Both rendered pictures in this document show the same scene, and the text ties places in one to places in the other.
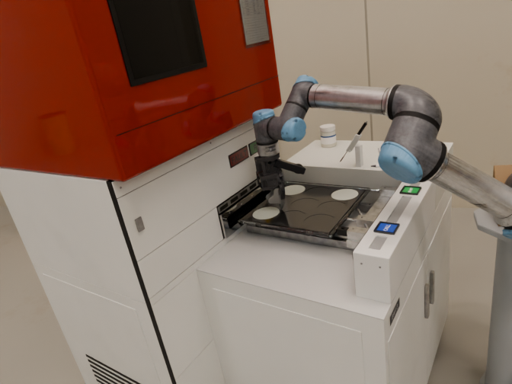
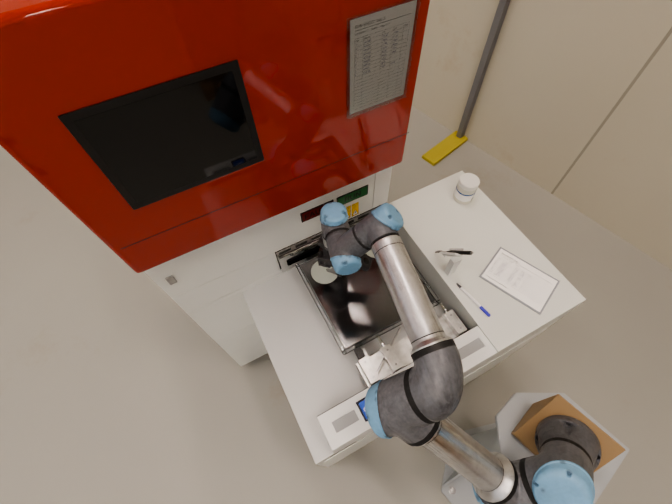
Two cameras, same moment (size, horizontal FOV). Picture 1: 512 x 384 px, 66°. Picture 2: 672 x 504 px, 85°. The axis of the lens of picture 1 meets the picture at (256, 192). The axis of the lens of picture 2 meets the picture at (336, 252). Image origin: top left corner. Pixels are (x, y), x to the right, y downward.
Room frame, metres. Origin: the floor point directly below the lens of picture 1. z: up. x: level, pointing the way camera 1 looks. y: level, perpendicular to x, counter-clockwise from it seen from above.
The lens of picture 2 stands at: (0.79, -0.35, 2.05)
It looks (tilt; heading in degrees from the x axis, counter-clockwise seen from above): 59 degrees down; 28
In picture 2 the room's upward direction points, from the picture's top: 3 degrees counter-clockwise
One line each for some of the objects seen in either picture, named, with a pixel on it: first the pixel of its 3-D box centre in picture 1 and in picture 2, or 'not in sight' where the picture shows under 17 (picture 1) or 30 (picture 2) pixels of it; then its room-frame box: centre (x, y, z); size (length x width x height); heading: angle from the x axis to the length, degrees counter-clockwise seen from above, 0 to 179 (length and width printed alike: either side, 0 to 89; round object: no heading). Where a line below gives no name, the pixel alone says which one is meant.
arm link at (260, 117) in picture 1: (265, 126); (334, 223); (1.32, -0.07, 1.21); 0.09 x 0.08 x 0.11; 39
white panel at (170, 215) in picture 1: (219, 190); (283, 238); (1.31, 0.12, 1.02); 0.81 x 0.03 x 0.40; 143
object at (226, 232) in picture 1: (255, 200); (333, 240); (1.45, 0.01, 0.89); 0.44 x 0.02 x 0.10; 143
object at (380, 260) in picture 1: (400, 228); (406, 388); (1.06, -0.42, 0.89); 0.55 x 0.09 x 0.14; 143
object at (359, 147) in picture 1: (354, 149); (451, 257); (1.46, -0.41, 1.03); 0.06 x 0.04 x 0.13; 53
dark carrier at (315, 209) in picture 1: (305, 204); (365, 282); (1.33, -0.17, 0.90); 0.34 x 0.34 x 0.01; 53
